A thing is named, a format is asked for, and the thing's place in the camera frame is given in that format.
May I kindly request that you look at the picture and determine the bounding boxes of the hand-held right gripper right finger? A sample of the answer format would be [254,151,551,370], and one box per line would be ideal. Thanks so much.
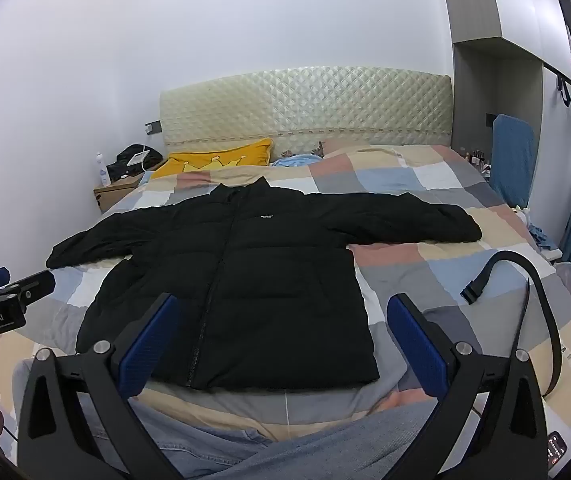
[386,292,551,480]

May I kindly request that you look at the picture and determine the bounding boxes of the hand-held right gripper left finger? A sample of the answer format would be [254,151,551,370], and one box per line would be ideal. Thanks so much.
[16,292,186,480]

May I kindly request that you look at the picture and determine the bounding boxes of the black puffer jacket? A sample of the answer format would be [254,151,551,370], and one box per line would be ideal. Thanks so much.
[46,176,483,392]

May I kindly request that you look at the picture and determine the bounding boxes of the checked patchwork duvet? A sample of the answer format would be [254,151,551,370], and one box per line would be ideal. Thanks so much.
[13,143,571,461]

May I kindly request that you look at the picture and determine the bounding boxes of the wooden nightstand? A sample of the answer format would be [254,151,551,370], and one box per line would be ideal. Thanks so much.
[93,172,149,214]

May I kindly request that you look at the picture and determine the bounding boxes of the black belt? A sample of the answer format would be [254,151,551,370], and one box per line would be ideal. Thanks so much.
[460,249,564,397]

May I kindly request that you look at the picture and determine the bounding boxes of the black bag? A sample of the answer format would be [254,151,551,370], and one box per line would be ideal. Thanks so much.
[106,144,164,180]

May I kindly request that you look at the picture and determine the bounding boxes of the person's jeans legs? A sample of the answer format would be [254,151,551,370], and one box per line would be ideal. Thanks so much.
[78,397,439,480]

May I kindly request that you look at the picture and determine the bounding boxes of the yellow crown pillow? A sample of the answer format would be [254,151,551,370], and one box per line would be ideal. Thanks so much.
[150,138,274,180]

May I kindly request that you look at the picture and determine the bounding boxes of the blue chair cover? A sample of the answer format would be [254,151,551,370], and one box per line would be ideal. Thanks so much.
[490,113,537,210]

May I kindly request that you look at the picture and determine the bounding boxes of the light blue pillow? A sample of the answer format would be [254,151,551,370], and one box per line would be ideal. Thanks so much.
[270,154,323,169]

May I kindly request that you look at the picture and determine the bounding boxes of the brown patterned pillow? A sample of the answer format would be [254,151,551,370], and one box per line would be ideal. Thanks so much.
[282,141,327,160]

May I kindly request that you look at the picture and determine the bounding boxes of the cream quilted headboard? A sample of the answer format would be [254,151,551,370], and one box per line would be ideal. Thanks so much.
[159,66,454,157]

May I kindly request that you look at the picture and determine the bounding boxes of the grey white wardrobe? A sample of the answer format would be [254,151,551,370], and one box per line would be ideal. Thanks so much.
[438,0,571,196]

